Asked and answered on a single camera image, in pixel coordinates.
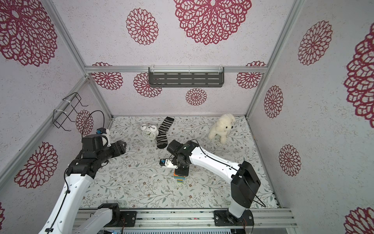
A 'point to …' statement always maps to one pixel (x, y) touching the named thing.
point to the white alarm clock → (150, 132)
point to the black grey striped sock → (161, 138)
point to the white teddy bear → (224, 124)
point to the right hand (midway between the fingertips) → (179, 168)
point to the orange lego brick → (174, 175)
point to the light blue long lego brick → (179, 181)
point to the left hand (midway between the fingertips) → (120, 146)
